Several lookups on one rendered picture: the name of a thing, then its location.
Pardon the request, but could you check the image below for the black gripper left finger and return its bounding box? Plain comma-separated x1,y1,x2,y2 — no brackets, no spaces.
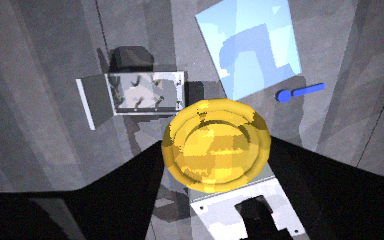
0,140,165,240

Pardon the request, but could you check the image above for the yellow plate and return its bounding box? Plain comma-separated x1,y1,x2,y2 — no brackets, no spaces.
161,98,271,192

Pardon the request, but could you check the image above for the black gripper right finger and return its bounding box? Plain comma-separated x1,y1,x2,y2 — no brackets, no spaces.
267,135,384,240

